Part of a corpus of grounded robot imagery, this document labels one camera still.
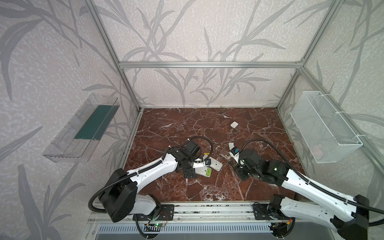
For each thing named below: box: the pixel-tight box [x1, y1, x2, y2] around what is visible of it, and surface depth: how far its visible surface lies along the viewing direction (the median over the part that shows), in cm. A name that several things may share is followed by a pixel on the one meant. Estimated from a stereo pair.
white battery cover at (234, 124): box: [230, 121, 239, 129], surface depth 112 cm
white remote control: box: [206, 156, 223, 172], surface depth 91 cm
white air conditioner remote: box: [194, 167, 212, 178], surface depth 88 cm
